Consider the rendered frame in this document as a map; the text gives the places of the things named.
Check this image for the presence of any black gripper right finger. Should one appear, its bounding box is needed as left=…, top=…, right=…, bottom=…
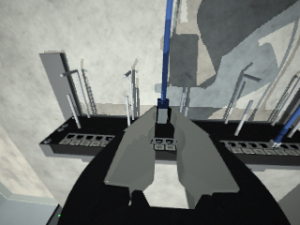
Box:
left=167, top=106, right=291, bottom=225

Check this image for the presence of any blue network cable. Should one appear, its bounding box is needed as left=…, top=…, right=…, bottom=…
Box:
left=161, top=0, right=300, bottom=135

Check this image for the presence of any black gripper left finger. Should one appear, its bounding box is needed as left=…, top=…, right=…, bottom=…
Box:
left=57, top=105, right=158, bottom=225

